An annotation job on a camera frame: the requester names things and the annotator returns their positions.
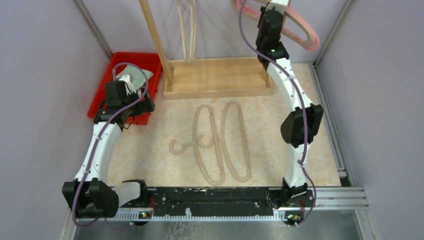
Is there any aluminium frame rail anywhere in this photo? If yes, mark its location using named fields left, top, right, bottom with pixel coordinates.
left=67, top=187, right=370, bottom=223

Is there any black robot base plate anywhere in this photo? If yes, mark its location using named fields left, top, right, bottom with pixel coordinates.
left=118, top=186, right=316, bottom=220

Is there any red plastic bin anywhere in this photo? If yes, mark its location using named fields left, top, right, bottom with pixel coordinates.
left=87, top=51, right=163, bottom=126

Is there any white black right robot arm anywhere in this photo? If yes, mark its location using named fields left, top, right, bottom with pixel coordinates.
left=255, top=1, right=324, bottom=206

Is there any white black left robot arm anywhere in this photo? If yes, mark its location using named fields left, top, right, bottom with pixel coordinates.
left=62, top=73, right=154, bottom=221

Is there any pink plastic hanger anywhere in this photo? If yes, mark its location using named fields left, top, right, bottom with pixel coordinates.
left=281, top=6, right=320, bottom=52
left=231, top=0, right=261, bottom=21

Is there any wooden hanger rack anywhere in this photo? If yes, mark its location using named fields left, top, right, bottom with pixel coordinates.
left=139, top=0, right=293, bottom=100

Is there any green folded cloth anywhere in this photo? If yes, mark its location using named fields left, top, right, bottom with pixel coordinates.
left=116, top=65, right=153, bottom=96

